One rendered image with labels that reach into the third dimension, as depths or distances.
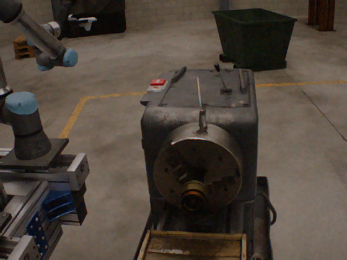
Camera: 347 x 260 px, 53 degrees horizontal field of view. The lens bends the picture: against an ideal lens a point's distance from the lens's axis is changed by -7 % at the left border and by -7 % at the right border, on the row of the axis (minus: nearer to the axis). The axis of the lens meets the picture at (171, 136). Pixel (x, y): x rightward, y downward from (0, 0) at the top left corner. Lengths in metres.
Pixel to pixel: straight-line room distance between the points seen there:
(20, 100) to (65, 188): 0.37
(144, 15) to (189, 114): 9.84
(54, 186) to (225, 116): 0.70
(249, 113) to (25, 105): 0.81
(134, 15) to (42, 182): 9.94
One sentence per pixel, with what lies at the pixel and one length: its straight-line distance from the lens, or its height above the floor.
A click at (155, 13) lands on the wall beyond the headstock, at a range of 11.16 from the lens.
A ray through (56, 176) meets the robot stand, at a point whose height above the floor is 1.09.
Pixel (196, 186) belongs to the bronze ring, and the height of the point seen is 1.12.
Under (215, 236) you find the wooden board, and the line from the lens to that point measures 1.35.
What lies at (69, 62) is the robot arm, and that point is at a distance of 1.53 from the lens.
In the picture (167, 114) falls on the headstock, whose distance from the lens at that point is 1.43.
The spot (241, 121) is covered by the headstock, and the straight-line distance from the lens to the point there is 1.39.
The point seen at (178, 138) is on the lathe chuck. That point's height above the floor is 1.23.
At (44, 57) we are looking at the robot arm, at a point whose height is 1.47.
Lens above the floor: 1.81
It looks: 27 degrees down
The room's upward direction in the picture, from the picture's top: 5 degrees counter-clockwise
